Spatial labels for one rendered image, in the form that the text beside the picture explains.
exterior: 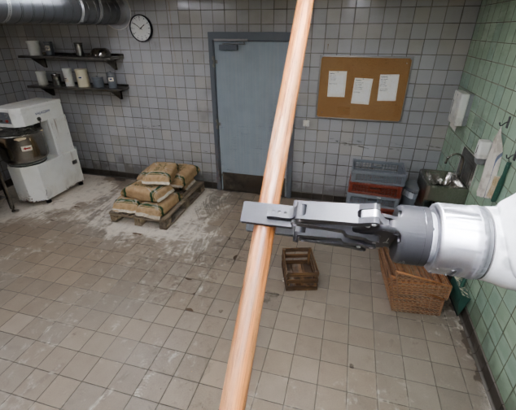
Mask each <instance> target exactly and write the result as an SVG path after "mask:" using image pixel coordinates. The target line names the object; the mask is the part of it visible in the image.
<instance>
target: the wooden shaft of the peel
mask: <svg viewBox="0 0 516 410"><path fill-rule="evenodd" d="M313 2H314V0H297V4H296V9H295V16H294V21H293V25H292V30H291V37H290V42H289V46H288V51H287V55H286V63H285V67H284V72H283V76H282V84H281V89H280V93H279V97H278V105H277V110H276V114H275V119H274V123H273V131H272V135H271V140H270V144H269V152H268V157H267V161H266V165H265V173H264V178H263V182H262V186H261V191H260V199H259V203H273V204H280V200H281V195H282V186H283V181H284V176H285V171H286V162H287V157H288V152H289V147H290V142H291V133H292V128H293V123H294V118H295V109H296V103H297V98H298V93H299V88H300V79H301V74H302V69H303V64H304V55H305V50H306V45H307V40H308V31H309V26H310V21H311V16H312V11H313ZM275 229H276V227H273V226H265V225H254V229H253V233H252V238H251V245H250V250H249V255H248V259H247V266H246V271H245V276H244V280H243V288H242V292H241V297H240V301H239V305H238V314H237V318H236V322H235V327H234V335H233V339H232V343H231V348H230V356H229V360H228V364H227V369H226V374H225V381H224V385H223V390H222V395H221V402H220V407H219V410H245V409H246V404H247V395H248V390H249V385H250V380H251V371H252V365H253V360H254V355H255V350H256V341H257V336H258V331H259V326H260V317H261V312H262V307H263V302H264V297H265V288H266V283H267V278H268V273H269V264H270V259H271V254H272V249H273V240H274V234H275Z"/></svg>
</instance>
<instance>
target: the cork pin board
mask: <svg viewBox="0 0 516 410"><path fill-rule="evenodd" d="M413 61H414V56H366V55H320V63H319V73H318V83H317V103H316V114H315V118H322V119H336V120H362V121H375V122H389V123H401V121H402V116H403V112H404V105H405V100H406V96H407V92H408V87H409V80H410V76H411V71H412V67H413ZM329 71H345V72H347V80H346V88H345V95H344V97H327V90H328V80H329ZM391 74H400V76H399V82H398V87H397V93H396V100H395V101H377V98H378V86H379V79H380V75H391ZM355 78H369V79H373V83H372V88H371V93H370V101H369V105H367V104H355V103H351V101H352V91H353V85H354V80H355Z"/></svg>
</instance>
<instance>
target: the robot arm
mask: <svg viewBox="0 0 516 410"><path fill-rule="evenodd" d="M240 221H241V222H242V223H245V224H247V226H246V231H247V232H253V229H254V225H265V226H273V227H276V229H275V235H282V236H289V237H293V242H298V238H299V240H300V241H301V242H313V243H318V244H324V245H330V246H340V247H346V248H351V249H354V250H357V251H366V248H367V249H375V248H376V247H387V248H388V249H389V251H390V252H389V254H390V257H391V260H392V261H393V262H395V263H398V264H409V265H416V266H424V268H425V269H426V271H427V272H428V273H437V274H443V275H445V276H447V275H449V276H453V277H463V278H465V279H471V280H472V279H475V280H480V281H485V282H489V283H492V284H493V285H495V286H499V287H501V288H504V289H508V290H515V291H516V193H515V194H513V195H511V196H510V197H508V198H506V199H504V200H502V201H500V202H499V203H498V204H497V206H495V207H480V206H478V205H461V204H452V203H433V204H432V205H431V206H430V207H419V206H410V205H399V206H397V207H396V208H395V210H394V212H393V214H392V216H391V215H388V214H384V213H381V205H380V204H379V203H365V204H353V203H328V202H314V201H303V200H300V201H299V200H295V201H294V204H293V206H289V205H281V204H273V203H258V202H250V201H244V203H243V209H242V214H241V218H240Z"/></svg>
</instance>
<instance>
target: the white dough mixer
mask: <svg viewBox="0 0 516 410"><path fill-rule="evenodd" d="M60 102H61V101H60V99H59V98H31V99H27V100H24V101H19V102H12V103H8V104H4V105H0V127H1V128H0V157H1V159H2V161H4V162H5V163H7V164H8V165H7V169H8V171H9V173H10V176H11V179H12V182H13V184H14V187H15V190H16V193H17V194H18V197H19V200H20V201H21V202H27V203H35V202H41V201H45V200H46V202H47V203H51V202H52V200H51V198H53V197H54V196H56V195H57V194H60V193H62V192H64V191H65V190H67V189H69V188H71V187H72V186H74V185H76V184H79V185H83V180H84V177H83V173H82V171H81V165H80V161H79V159H78V155H77V150H76V149H74V146H73V143H72V138H71V134H70V131H69V128H68V122H67V120H66V116H65V114H64V113H63V109H62V106H61V103H60ZM3 128H7V129H3Z"/></svg>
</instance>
